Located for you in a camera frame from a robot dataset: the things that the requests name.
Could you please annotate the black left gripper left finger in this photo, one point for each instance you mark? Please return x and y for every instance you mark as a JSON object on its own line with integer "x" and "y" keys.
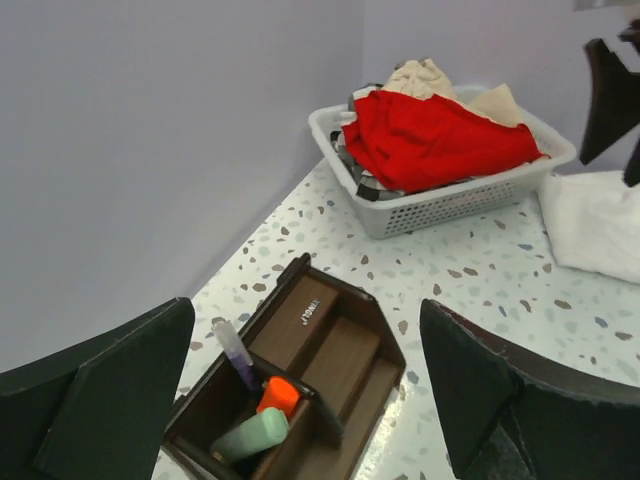
{"x": 98, "y": 409}

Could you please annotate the white folded towel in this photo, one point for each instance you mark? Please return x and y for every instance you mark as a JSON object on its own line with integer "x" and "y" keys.
{"x": 592, "y": 221}

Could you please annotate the brown wooden desk organizer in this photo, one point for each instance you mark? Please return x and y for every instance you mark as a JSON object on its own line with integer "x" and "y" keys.
{"x": 332, "y": 342}

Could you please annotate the purple gel pen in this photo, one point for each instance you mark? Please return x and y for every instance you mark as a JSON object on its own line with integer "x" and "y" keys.
{"x": 236, "y": 353}

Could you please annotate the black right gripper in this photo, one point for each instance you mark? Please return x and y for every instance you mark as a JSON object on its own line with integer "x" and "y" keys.
{"x": 614, "y": 106}

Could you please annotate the red cloth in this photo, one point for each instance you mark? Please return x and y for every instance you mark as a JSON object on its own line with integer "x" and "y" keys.
{"x": 414, "y": 145}

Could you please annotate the beige cloth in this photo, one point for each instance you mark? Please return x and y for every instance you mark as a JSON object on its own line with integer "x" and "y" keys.
{"x": 421, "y": 79}

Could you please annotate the orange highlighter marker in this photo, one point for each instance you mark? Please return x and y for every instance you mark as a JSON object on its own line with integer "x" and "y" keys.
{"x": 280, "y": 394}

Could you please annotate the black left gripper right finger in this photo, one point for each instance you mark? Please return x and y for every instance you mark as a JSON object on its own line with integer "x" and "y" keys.
{"x": 509, "y": 413}

